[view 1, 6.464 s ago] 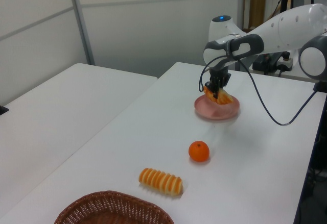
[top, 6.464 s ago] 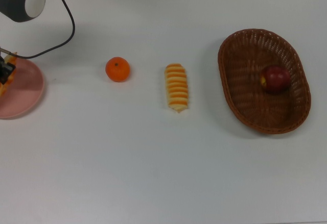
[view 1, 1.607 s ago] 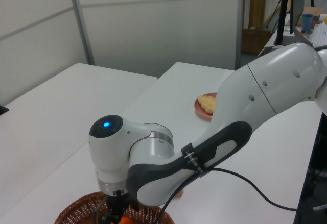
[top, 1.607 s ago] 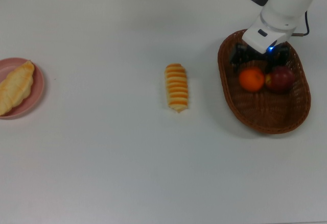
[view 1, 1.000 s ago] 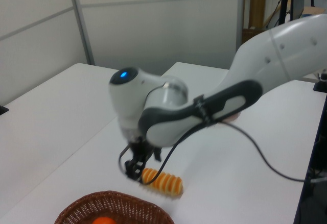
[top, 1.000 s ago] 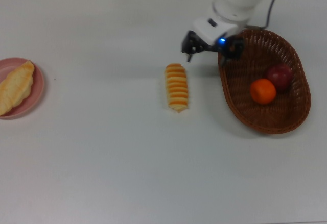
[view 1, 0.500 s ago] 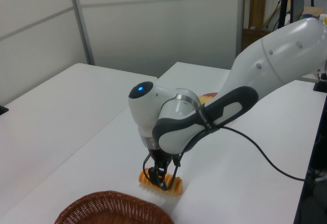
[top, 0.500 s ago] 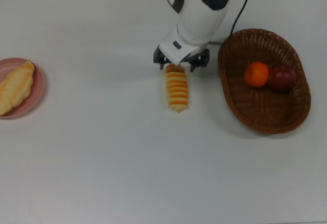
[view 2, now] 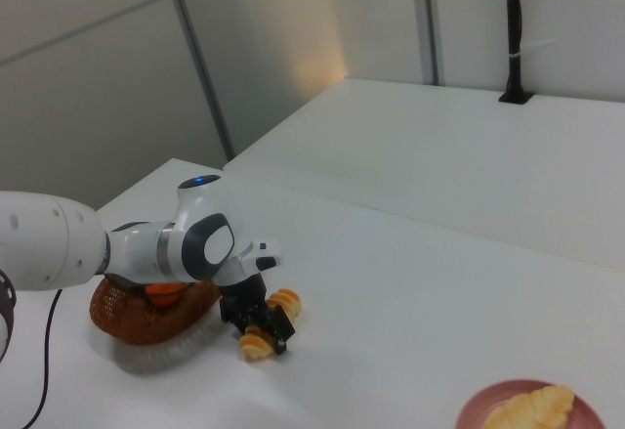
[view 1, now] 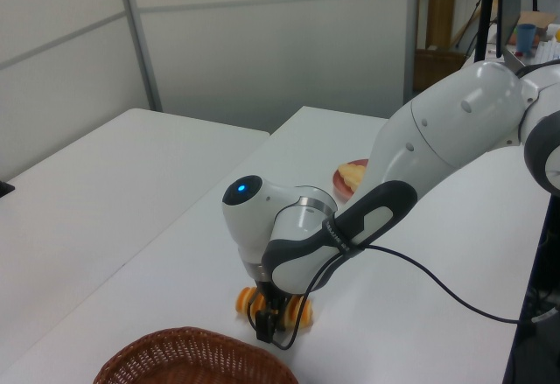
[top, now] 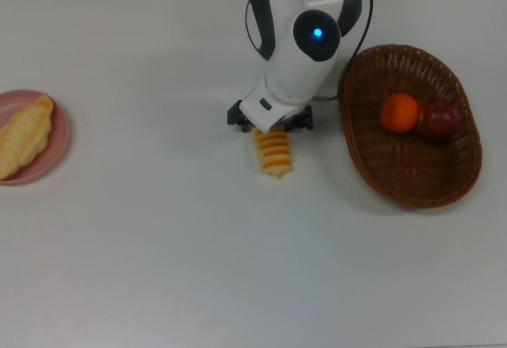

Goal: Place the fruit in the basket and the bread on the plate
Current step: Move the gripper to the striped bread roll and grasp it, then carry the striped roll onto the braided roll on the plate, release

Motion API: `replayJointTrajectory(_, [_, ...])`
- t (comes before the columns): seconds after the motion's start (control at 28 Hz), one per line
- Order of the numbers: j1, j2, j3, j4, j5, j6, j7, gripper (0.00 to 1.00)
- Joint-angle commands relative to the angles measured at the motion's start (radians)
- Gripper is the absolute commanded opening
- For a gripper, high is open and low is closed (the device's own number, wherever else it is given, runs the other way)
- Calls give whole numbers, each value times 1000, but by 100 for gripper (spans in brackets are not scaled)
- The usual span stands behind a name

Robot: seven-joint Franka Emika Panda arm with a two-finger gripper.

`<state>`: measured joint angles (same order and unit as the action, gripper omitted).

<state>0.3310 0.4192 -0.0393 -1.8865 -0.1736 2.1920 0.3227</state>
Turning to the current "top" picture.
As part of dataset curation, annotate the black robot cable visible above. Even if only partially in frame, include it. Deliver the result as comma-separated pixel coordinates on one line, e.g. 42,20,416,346
312,0,375,101

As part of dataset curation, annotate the brown woven basket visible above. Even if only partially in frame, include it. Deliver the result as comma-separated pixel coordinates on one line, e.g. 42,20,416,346
337,44,483,209

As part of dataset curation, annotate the ridged toy bread roll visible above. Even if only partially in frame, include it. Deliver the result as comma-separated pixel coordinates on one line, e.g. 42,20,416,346
250,124,296,180

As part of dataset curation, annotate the red toy apple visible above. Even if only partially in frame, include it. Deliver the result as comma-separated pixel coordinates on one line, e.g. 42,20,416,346
415,100,463,145

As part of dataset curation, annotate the pink plate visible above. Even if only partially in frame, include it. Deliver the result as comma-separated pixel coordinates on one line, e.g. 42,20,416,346
0,88,70,185

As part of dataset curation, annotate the toy orange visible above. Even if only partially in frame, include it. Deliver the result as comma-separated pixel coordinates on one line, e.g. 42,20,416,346
379,93,420,134

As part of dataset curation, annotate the braided toy bread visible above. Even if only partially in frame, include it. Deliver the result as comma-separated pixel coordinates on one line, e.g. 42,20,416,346
0,93,55,181

